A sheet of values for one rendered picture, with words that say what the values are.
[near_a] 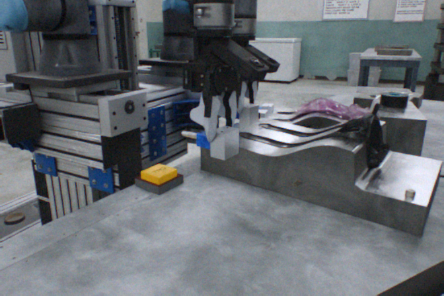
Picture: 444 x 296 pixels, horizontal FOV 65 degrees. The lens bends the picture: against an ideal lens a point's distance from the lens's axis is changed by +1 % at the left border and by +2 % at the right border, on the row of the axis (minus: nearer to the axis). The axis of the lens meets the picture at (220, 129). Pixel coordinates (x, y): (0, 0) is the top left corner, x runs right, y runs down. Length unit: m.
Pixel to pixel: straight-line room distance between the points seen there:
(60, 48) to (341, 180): 0.71
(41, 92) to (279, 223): 0.69
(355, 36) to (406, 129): 7.11
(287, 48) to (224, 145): 6.90
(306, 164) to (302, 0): 7.71
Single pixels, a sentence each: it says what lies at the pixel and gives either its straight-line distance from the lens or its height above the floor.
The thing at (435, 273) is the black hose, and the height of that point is 0.87.
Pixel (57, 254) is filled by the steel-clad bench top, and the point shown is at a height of 0.80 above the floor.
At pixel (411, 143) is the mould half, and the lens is 1.11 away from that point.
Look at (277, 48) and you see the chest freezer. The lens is 7.59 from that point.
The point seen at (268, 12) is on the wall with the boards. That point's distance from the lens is 8.55.
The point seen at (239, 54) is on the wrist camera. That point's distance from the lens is 0.62.
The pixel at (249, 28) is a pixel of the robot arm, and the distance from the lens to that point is 0.95.
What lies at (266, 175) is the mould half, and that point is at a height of 0.83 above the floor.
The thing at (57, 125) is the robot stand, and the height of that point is 0.91.
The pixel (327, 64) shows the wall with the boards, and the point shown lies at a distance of 8.26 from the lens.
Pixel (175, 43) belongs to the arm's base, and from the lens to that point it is 1.31.
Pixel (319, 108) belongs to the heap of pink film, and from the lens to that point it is 1.12.
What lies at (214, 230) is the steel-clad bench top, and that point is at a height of 0.80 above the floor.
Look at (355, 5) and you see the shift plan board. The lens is 8.16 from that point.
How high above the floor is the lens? 1.15
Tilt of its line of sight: 16 degrees down
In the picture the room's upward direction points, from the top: straight up
